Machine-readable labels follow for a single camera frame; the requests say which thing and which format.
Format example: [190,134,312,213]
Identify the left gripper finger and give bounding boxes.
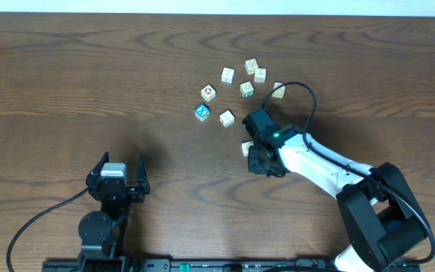
[135,154,148,188]
[90,152,109,176]

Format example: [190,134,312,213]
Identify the wooden block yellow side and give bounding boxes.
[272,82,285,99]

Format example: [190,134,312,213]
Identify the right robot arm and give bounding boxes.
[242,108,430,271]

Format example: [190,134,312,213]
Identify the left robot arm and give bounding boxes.
[77,153,150,271]

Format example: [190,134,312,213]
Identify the wooden block red side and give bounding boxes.
[219,110,235,128]

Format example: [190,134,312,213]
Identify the wooden block green side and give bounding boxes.
[239,82,255,98]

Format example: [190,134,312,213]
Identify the blue letter block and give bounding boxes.
[194,104,211,122]

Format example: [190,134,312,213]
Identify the wooden block beside top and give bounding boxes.
[254,68,267,83]

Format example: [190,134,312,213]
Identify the wooden block brown circle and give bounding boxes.
[200,85,216,102]

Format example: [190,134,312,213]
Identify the left black cable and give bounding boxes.
[6,186,91,272]

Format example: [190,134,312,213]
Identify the black cable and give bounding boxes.
[6,186,91,272]
[261,81,435,265]

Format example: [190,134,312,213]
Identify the right black cable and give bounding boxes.
[261,81,435,265]

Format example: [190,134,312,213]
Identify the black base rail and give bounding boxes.
[42,258,421,272]

